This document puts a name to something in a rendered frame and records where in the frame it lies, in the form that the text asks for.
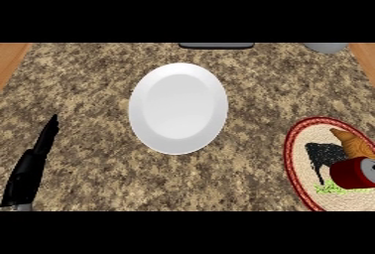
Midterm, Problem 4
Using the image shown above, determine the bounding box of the white oval plate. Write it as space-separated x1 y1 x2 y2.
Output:
127 63 230 156

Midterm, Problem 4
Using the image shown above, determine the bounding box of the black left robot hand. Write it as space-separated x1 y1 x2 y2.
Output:
0 113 62 208

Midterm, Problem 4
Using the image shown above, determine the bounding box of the red can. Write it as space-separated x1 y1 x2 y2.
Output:
327 156 375 191

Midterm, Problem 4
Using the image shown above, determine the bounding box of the round woven rooster placemat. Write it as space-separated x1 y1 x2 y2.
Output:
282 115 375 212

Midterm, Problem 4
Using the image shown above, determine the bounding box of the grey rounded vessel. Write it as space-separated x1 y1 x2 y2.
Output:
301 43 351 55

